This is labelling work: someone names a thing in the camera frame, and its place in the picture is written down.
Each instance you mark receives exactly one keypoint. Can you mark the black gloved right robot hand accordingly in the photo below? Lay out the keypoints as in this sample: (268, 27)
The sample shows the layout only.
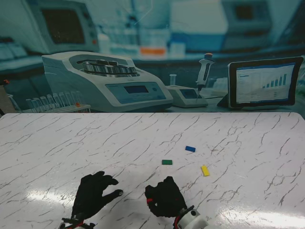
(166, 198)

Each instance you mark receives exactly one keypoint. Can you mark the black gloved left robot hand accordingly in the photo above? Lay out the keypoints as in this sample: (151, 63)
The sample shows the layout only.
(90, 195)

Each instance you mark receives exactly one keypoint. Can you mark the green domino block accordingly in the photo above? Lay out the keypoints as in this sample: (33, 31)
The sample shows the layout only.
(167, 162)

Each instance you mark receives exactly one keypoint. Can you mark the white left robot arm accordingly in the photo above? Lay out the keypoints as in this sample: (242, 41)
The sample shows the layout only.
(76, 224)

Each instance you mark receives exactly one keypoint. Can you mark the yellow domino block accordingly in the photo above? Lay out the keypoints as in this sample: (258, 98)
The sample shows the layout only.
(205, 171)

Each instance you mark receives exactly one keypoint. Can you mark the blue domino block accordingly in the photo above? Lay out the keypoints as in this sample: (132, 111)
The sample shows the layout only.
(190, 148)

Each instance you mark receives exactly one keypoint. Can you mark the grey stand with orange knob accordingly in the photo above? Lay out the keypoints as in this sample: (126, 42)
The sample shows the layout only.
(3, 97)

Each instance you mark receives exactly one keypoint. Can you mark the printed laboratory photo backdrop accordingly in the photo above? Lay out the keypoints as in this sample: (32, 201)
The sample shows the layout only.
(152, 35)

